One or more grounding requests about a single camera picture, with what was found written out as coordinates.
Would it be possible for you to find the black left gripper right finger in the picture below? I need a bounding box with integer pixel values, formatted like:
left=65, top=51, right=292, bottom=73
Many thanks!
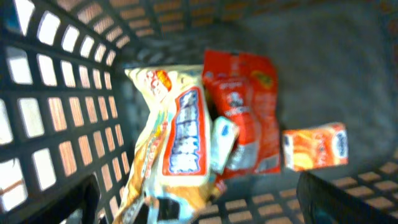
left=296, top=172, right=397, bottom=224

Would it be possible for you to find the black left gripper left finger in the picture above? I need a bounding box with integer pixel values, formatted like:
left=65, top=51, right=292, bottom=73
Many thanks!
left=21, top=174, right=100, bottom=224

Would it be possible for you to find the orange small carton box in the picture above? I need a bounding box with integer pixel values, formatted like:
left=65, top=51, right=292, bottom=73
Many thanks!
left=282, top=122, right=349, bottom=172

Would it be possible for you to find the yellow snack bag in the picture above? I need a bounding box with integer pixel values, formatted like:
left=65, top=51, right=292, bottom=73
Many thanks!
left=114, top=65, right=224, bottom=223

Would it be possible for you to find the red snack bag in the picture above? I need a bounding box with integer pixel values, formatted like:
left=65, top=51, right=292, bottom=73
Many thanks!
left=202, top=50, right=280, bottom=179

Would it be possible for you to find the grey plastic mesh basket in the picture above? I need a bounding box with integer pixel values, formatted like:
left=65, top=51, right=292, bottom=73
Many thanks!
left=1, top=1, right=397, bottom=223

